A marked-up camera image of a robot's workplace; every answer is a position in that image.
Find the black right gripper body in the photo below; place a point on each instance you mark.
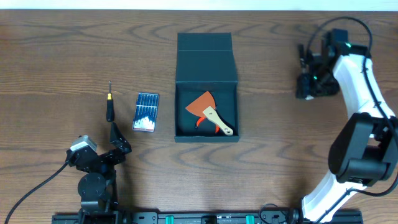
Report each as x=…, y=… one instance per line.
x=323, y=82

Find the black open gift box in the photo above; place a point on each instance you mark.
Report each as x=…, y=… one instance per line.
x=205, y=62

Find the small black-handled hammer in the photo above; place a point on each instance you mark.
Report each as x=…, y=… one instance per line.
x=305, y=79

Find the red scraper wooden handle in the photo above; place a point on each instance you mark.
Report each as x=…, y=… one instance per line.
x=204, y=106

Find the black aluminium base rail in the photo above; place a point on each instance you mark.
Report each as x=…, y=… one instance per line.
x=267, y=216

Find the black yellow screwdriver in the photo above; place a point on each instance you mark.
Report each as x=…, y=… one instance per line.
x=110, y=105

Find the red-handled pliers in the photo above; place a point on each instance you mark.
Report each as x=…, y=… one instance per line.
x=200, y=120

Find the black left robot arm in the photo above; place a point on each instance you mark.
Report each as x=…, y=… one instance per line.
x=98, y=188

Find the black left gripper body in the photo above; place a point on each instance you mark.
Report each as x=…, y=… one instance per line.
x=109, y=155

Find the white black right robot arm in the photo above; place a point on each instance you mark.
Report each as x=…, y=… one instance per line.
x=365, y=151

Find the blue screwdriver bit case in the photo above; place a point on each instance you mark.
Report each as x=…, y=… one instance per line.
x=146, y=112

